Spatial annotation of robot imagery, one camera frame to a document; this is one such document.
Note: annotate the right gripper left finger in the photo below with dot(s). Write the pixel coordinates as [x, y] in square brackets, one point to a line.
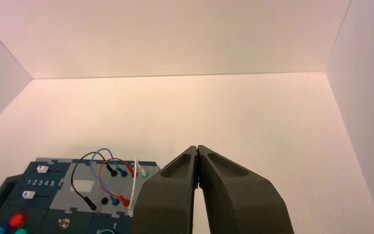
[164, 206]

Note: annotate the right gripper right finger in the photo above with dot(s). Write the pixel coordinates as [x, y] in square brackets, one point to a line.
[238, 206]

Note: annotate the white slider knob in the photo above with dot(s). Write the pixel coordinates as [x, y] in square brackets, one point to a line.
[29, 194]
[42, 169]

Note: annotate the blue grey control box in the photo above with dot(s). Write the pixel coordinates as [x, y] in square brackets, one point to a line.
[61, 197]

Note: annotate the green push button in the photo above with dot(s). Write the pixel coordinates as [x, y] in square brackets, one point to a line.
[22, 231]

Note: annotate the red push button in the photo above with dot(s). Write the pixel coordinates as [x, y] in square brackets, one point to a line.
[18, 220]

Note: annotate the metal toggle switch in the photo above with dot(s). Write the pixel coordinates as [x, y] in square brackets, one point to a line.
[64, 223]

